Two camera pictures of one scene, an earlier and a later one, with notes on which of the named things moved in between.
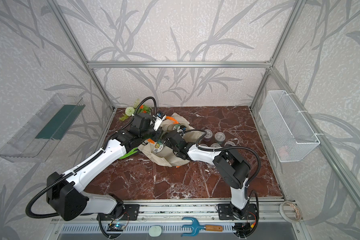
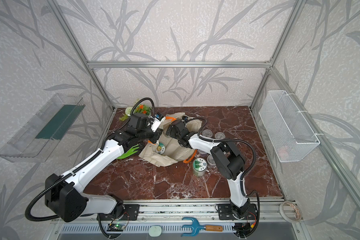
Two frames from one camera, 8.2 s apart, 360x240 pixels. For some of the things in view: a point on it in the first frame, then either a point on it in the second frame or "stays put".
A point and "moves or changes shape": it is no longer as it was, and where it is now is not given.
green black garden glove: (132, 151) stays put
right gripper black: (166, 143) to (171, 133)
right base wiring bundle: (244, 229) stays put
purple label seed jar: (208, 136) stays put
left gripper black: (158, 133) stays put
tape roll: (290, 211) stays put
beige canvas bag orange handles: (192, 135) moves or changes shape
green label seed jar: (219, 137) stays put
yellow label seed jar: (158, 146) moves or changes shape
